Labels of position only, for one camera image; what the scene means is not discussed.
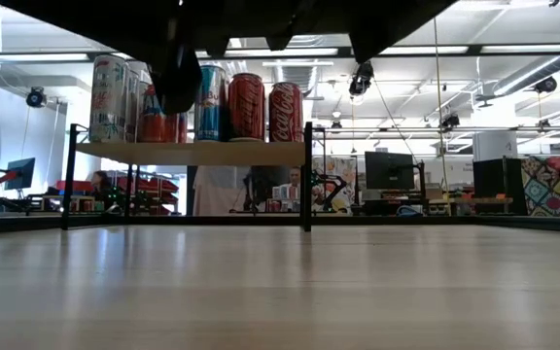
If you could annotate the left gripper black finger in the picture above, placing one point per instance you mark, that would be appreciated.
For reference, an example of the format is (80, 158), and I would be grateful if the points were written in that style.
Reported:
(178, 82)

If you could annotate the silver blue Red Bull can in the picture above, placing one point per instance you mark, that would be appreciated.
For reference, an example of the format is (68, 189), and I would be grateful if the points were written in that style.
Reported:
(214, 107)

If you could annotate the white Celsius can black lid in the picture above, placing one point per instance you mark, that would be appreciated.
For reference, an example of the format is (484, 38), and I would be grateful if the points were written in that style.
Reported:
(133, 107)
(109, 97)

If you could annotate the red soda can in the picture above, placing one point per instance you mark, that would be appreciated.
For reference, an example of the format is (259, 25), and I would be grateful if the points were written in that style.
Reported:
(246, 107)
(285, 112)

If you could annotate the background black robot arm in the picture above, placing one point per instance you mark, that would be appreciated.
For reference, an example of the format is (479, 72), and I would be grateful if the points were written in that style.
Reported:
(331, 187)

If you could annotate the wooden shelf black metal legs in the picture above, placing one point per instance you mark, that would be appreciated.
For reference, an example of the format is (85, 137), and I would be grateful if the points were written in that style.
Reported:
(187, 153)

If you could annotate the black ceiling spotlight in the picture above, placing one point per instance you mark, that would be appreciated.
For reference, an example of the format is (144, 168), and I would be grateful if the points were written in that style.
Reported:
(361, 78)
(546, 85)
(36, 97)
(450, 120)

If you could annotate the red storage bins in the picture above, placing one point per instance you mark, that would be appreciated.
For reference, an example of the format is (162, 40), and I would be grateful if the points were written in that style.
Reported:
(161, 189)

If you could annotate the white cloth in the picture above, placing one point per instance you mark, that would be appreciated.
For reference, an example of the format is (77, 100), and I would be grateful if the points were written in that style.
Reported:
(217, 194)

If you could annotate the person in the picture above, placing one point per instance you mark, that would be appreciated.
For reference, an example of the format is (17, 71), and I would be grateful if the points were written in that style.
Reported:
(293, 181)
(100, 182)

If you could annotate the black tripod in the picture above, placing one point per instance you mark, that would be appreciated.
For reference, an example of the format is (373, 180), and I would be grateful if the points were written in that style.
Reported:
(251, 194)

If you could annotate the floral patterned cloth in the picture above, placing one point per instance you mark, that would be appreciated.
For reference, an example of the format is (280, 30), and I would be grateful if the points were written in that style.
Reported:
(345, 167)

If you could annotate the dark computer monitor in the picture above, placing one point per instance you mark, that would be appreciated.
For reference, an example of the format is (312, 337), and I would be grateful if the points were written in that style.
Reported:
(389, 170)

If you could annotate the small tilted monitor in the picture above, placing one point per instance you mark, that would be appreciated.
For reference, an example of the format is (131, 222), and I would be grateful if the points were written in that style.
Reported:
(20, 173)

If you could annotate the white box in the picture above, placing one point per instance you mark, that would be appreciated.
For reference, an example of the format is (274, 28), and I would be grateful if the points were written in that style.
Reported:
(494, 146)

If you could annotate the wooden work table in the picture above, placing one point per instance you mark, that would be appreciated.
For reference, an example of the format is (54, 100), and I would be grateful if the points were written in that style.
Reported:
(479, 200)

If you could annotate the black cabinet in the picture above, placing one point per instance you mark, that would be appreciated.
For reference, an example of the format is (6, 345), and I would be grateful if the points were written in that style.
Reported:
(499, 185)

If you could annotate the colourful crochet blanket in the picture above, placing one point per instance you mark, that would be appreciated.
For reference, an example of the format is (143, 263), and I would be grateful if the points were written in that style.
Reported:
(559, 185)

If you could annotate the ribbed round ceiling duct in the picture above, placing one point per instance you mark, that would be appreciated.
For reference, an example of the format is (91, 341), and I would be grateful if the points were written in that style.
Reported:
(299, 78)

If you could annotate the silver ceiling duct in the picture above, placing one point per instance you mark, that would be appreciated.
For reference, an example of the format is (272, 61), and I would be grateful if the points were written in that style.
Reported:
(537, 73)

